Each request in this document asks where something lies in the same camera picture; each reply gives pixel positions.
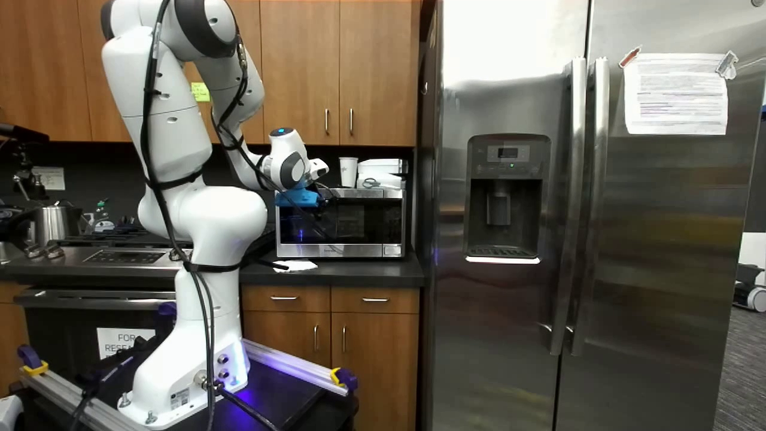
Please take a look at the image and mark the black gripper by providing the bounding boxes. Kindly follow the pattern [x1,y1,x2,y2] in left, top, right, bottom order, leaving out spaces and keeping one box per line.
[312,182,341,209]

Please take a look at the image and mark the wooden upper cabinet right door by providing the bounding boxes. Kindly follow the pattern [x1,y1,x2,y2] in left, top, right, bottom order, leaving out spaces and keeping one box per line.
[341,0,420,146]

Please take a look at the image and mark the white paper cup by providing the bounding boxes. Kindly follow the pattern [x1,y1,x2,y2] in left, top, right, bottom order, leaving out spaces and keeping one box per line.
[341,156,360,190]

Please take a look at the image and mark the wooden lower cabinet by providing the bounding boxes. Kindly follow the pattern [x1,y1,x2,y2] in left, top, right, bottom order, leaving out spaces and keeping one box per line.
[243,286,420,431]

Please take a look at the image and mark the white paper notice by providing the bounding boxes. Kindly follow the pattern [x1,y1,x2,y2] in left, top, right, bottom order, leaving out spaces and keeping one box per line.
[621,51,738,136]

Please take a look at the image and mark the white paper napkin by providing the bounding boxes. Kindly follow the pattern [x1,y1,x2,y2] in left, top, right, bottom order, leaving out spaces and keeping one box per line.
[270,261,319,273]

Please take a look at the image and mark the black stainless microwave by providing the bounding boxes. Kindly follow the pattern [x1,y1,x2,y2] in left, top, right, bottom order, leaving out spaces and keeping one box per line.
[275,188,407,259]

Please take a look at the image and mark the silver kettle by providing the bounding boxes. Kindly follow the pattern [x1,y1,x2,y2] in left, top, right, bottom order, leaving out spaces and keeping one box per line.
[35,202,72,244]

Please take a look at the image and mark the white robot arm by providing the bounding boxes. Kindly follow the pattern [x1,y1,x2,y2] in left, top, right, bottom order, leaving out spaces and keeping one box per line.
[102,0,329,431]

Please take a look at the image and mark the black robot cart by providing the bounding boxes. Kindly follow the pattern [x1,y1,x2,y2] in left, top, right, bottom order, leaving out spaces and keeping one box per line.
[14,338,360,431]

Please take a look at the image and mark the white container stack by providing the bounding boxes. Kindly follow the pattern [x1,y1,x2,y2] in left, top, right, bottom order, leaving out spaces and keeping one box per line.
[357,158,402,190]

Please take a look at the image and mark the wooden upper cabinet left door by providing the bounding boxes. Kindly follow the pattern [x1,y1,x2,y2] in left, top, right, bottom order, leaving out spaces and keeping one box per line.
[261,0,339,144]

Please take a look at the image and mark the silver cabinet door handle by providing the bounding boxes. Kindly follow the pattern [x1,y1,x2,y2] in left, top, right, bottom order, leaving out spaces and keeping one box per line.
[347,107,355,136]
[324,109,334,136]

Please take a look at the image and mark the wooden cabinet door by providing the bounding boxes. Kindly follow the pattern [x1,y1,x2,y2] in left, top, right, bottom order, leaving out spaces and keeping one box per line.
[341,0,420,146]
[261,0,339,144]

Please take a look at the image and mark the stainless steel refrigerator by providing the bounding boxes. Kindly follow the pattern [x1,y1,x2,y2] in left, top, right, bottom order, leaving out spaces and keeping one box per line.
[421,0,766,431]

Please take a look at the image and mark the black gas stove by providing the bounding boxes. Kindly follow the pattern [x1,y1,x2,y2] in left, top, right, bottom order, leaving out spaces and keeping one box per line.
[6,248,181,379]

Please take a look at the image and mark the yellow sticky note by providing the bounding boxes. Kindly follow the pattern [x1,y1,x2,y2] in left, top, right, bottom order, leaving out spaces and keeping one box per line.
[190,81,212,104]

